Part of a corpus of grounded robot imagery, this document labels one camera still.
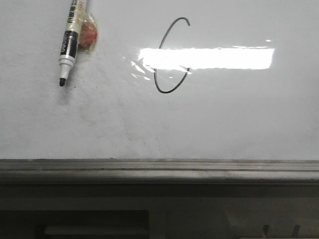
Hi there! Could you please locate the grey aluminium marker tray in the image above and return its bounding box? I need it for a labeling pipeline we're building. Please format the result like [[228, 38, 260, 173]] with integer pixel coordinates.
[[0, 159, 319, 184]]

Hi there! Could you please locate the white black whiteboard marker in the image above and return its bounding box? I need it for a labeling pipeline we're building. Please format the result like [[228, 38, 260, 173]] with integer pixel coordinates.
[[59, 0, 98, 87]]

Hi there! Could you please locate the white whiteboard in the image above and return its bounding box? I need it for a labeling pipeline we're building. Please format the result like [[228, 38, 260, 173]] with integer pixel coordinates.
[[0, 0, 319, 160]]

